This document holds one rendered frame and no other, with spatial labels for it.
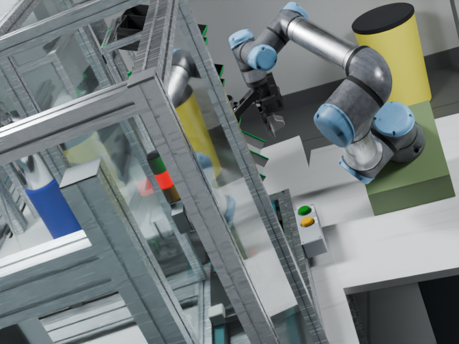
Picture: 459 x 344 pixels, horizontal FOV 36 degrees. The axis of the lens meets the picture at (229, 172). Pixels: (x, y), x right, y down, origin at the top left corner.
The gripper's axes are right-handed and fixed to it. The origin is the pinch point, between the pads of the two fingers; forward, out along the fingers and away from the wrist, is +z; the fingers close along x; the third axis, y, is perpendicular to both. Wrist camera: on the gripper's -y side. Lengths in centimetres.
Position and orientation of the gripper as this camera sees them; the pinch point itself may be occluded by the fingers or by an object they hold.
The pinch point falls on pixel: (271, 135)
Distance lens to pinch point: 229.7
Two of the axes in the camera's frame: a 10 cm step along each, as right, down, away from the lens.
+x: -0.3, -4.6, 8.8
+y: 9.3, -3.3, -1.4
